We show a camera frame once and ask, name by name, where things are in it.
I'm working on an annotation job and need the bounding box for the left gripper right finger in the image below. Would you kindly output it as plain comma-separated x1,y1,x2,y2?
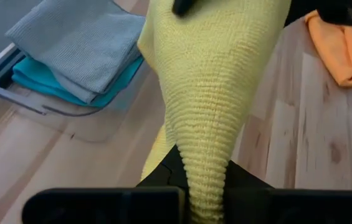
224,160,352,224

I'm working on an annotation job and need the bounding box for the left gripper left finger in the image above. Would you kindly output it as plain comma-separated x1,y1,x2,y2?
21,144,193,224

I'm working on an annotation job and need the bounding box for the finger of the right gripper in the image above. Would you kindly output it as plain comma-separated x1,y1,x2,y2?
171,0,197,18

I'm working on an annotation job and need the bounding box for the orange microfiber towel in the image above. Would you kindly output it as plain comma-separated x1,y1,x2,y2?
303,9,352,88

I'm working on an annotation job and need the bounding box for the yellow microfiber towel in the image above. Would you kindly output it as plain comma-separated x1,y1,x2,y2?
136,0,292,224

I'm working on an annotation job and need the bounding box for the grey microfiber towel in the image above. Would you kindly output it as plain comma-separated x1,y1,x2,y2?
4,0,146,105

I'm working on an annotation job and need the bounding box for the teal microfiber towel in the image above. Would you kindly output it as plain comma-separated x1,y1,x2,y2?
11,55,145,109

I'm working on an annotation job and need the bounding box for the clear plastic bin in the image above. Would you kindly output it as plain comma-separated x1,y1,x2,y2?
0,40,151,144

